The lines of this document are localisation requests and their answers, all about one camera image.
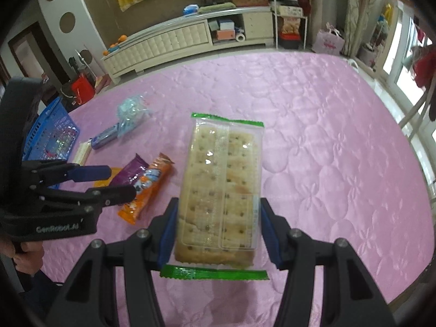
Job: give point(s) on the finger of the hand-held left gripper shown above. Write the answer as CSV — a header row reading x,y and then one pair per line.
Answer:
x,y
92,172
112,194

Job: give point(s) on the blue tissue box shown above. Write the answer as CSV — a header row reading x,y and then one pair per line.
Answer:
x,y
190,10

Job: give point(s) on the pink broom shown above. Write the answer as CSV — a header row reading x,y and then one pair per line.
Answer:
x,y
100,83

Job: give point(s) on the printed food carton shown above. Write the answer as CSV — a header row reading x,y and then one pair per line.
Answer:
x,y
291,25

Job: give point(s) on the dark red hanging clothes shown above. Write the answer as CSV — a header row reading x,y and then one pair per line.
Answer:
x,y
425,66

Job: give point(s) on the teal tray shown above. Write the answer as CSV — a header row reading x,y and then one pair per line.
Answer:
x,y
114,45

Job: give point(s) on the purple snack packet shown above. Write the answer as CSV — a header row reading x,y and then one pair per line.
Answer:
x,y
131,173

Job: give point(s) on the white metal rack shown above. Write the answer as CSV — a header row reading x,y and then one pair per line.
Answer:
x,y
306,13

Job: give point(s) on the white strip cracker packet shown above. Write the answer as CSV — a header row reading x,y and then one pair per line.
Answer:
x,y
81,151

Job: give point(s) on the clear blue candy bag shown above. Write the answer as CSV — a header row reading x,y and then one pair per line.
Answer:
x,y
133,109

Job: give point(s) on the small blue box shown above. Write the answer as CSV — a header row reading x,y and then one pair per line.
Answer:
x,y
225,24

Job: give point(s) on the blue stick snack packet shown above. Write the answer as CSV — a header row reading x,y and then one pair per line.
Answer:
x,y
105,138

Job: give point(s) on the pink waste bin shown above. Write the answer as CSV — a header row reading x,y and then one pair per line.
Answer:
x,y
368,56

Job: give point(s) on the brown round wall plate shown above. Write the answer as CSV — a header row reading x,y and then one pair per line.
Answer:
x,y
67,22
85,56

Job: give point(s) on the pink gift bag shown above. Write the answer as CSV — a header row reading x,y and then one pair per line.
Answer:
x,y
328,42

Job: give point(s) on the blue plastic basket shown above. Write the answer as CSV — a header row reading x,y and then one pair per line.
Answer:
x,y
59,124

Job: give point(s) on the brown wooden door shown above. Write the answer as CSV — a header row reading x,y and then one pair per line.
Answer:
x,y
34,51

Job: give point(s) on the white tv cabinet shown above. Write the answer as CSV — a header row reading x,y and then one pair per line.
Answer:
x,y
163,42

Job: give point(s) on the white paper roll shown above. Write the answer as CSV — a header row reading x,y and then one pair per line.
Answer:
x,y
240,36

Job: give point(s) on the green folded cloth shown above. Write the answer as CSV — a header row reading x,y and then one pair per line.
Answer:
x,y
216,8

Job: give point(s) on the black red crate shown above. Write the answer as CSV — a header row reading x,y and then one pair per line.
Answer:
x,y
289,41

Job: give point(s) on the person's left forearm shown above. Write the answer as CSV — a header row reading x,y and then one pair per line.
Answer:
x,y
30,289

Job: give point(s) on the red bag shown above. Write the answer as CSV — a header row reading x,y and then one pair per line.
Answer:
x,y
82,90

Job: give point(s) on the patterned beige curtain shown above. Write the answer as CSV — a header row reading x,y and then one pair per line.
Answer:
x,y
361,6

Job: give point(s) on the pink quilted bedspread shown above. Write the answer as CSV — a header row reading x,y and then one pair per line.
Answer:
x,y
323,143

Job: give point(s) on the white slippers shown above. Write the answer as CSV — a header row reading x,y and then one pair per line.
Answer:
x,y
353,64

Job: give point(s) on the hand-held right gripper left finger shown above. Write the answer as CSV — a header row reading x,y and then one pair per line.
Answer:
x,y
168,235

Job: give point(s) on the orange cartoon snack packet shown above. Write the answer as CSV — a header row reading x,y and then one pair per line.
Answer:
x,y
146,190

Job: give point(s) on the green edged cracker packet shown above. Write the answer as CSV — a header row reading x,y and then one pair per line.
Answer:
x,y
218,184

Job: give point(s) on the yellow hanging garment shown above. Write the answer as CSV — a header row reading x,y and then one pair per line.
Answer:
x,y
386,13

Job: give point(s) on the person's left hand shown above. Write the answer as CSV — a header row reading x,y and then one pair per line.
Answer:
x,y
29,259

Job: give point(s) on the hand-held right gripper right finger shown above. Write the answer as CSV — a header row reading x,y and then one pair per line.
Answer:
x,y
270,235

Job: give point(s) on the black bag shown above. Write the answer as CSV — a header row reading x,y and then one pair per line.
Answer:
x,y
67,97

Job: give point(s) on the orange flat box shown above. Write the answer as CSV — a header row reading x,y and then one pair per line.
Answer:
x,y
223,34

